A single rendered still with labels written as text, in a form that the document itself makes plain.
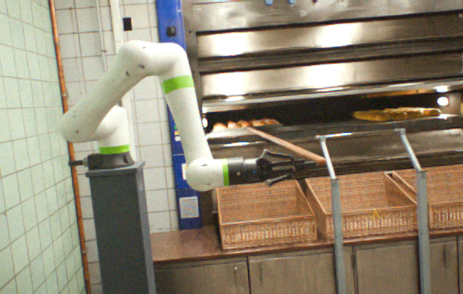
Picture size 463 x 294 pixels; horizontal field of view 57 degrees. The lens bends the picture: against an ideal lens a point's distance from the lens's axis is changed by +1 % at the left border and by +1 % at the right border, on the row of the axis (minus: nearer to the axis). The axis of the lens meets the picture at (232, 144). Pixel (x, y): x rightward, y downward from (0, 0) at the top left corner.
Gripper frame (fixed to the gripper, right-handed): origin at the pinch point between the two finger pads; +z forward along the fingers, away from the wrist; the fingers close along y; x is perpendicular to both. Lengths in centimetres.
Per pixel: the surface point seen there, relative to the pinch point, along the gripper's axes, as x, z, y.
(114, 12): -145, -84, -85
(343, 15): -147, 65, -72
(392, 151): -144, 93, 22
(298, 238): -96, 15, 59
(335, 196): -85, 35, 34
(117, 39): -145, -84, -68
